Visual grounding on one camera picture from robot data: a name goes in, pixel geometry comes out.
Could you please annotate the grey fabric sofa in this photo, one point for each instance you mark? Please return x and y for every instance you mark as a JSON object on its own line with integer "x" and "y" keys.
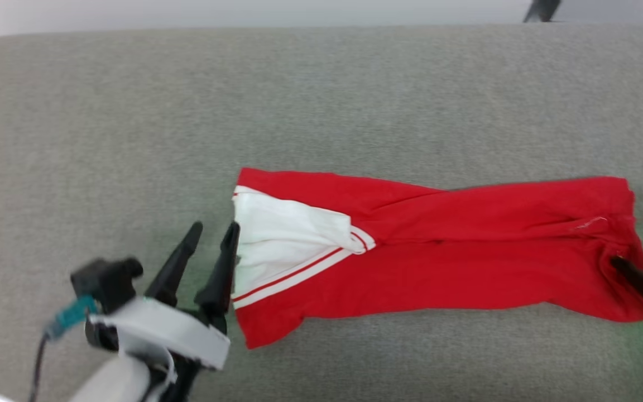
{"x": 321, "y": 100}

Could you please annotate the red and white garment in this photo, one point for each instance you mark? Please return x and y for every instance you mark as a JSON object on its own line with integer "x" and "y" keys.
{"x": 438, "y": 268}

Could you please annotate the black wall bracket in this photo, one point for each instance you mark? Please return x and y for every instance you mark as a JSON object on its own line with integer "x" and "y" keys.
{"x": 542, "y": 10}

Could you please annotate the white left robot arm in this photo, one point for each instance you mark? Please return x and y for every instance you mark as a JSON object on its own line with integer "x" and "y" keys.
{"x": 112, "y": 382}

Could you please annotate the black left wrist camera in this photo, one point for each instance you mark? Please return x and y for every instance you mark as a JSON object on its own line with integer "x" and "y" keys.
{"x": 106, "y": 282}

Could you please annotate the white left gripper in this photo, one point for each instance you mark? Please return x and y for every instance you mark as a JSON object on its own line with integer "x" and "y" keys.
{"x": 165, "y": 329}

